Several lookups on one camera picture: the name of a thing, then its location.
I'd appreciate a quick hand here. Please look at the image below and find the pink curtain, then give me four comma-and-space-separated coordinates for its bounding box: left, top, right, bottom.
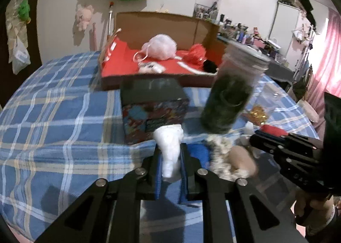
306, 8, 341, 127

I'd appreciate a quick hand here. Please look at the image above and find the white mesh bath pouf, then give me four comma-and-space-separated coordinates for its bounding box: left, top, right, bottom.
133, 34, 178, 63

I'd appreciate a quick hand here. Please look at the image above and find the small white plush toy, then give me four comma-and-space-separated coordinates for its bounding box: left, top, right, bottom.
138, 63, 163, 74

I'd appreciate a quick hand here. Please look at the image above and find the white cabinet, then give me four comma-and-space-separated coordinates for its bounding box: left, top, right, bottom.
269, 1, 305, 47

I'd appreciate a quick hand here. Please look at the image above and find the blue sponge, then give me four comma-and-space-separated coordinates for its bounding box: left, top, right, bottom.
186, 143, 211, 169

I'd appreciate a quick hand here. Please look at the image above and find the dark cloth covered dresser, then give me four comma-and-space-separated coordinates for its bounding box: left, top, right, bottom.
217, 33, 295, 84

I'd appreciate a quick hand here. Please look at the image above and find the tan felt pouch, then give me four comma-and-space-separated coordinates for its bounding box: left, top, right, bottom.
228, 145, 259, 179

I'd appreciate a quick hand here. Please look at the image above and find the pink stick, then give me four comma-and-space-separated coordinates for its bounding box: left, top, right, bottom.
92, 23, 98, 52

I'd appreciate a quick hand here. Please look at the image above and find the long handled brush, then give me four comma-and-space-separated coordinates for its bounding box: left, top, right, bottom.
108, 1, 116, 36

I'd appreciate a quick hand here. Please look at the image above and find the black fluffy scrunchie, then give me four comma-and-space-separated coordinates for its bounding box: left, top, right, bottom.
202, 60, 219, 73

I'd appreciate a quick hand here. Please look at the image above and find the glass jar with metal lid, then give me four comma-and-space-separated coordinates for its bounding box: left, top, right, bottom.
199, 41, 271, 135

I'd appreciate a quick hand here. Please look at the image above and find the green plush toy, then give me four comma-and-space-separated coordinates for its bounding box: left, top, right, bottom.
18, 0, 32, 24

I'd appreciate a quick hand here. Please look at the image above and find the red plush heart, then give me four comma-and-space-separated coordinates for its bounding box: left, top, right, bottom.
259, 124, 289, 137

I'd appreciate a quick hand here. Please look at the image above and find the white soft packet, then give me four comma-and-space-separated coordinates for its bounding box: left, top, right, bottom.
154, 124, 184, 180

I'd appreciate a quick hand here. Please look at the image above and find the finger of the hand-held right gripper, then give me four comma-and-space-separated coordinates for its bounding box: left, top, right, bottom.
255, 130, 323, 151
249, 135, 321, 166

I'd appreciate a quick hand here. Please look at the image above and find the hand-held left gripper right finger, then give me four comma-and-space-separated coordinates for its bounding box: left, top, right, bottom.
179, 143, 307, 243

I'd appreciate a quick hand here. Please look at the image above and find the black clothing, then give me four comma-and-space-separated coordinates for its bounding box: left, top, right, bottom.
292, 0, 318, 26

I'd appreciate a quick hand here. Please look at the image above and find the row of cosmetic bottles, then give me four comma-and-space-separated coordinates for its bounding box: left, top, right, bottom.
193, 2, 289, 65

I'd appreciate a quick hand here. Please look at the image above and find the red mesh bath pouf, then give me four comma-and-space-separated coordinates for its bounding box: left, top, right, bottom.
186, 44, 207, 67

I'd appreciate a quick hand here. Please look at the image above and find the black box with colourful print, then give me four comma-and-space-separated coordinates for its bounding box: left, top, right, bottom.
120, 79, 190, 145

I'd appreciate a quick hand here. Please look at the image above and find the dark wooden door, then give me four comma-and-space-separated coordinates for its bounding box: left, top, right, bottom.
0, 0, 46, 110

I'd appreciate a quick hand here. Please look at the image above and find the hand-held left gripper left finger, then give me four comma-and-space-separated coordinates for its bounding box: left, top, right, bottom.
35, 150, 163, 243

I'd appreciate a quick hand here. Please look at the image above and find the blue plaid blanket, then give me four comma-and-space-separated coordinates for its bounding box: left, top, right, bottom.
0, 51, 319, 242

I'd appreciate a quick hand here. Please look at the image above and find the cardboard box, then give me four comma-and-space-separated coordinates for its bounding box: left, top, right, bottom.
98, 12, 222, 92

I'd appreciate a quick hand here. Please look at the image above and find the cream crochet scrunchie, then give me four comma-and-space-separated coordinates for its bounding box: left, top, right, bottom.
207, 135, 235, 180

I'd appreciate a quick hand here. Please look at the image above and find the white plastic bag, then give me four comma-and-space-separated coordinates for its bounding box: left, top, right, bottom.
12, 37, 32, 76

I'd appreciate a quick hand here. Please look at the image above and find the person's right hand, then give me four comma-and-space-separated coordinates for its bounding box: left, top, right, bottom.
294, 188, 341, 236

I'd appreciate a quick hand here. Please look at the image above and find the pink plush toy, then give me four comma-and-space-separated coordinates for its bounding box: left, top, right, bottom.
74, 4, 95, 32

